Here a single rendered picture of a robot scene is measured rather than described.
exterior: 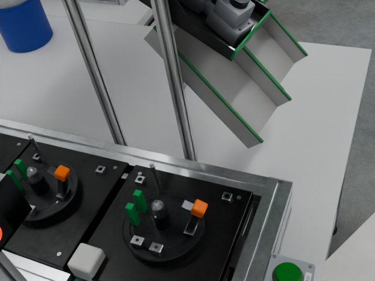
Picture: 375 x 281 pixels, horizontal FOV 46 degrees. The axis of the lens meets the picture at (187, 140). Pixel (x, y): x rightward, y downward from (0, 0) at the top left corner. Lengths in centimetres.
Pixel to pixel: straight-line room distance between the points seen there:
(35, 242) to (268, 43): 62
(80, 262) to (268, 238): 31
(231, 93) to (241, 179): 17
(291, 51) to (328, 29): 197
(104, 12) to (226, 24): 96
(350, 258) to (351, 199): 116
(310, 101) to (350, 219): 92
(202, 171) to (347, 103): 44
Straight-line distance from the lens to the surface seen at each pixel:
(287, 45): 102
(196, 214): 67
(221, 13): 72
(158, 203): 71
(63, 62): 143
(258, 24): 76
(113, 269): 76
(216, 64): 86
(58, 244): 82
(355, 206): 201
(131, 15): 158
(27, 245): 84
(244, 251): 75
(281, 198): 80
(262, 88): 91
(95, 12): 165
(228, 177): 84
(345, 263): 86
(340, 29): 299
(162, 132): 109
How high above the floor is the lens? 161
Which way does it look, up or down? 45 degrees down
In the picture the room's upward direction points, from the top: 11 degrees counter-clockwise
